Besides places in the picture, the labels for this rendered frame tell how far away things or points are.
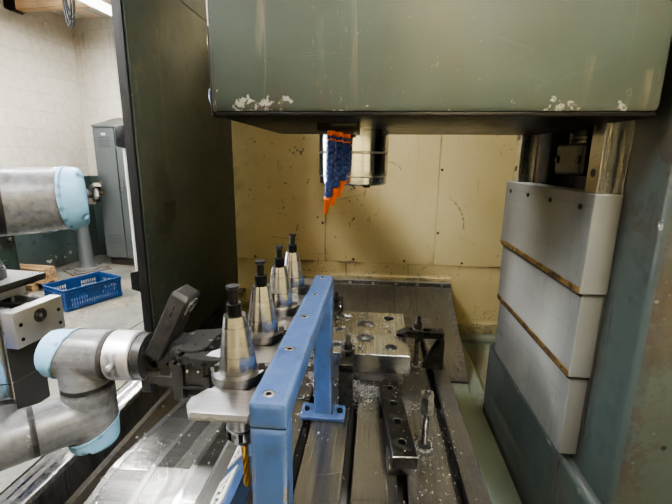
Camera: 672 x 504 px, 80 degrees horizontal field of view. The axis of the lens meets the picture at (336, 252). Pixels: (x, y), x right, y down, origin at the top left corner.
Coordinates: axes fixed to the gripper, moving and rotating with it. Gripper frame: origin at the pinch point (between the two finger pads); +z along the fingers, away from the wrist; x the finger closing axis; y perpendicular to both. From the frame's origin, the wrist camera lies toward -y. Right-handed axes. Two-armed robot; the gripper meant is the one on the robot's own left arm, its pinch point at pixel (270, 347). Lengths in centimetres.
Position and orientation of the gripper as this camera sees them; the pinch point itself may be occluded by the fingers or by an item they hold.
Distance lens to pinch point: 61.4
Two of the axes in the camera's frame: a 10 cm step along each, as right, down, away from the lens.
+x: -1.0, 2.3, -9.7
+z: 10.0, 0.1, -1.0
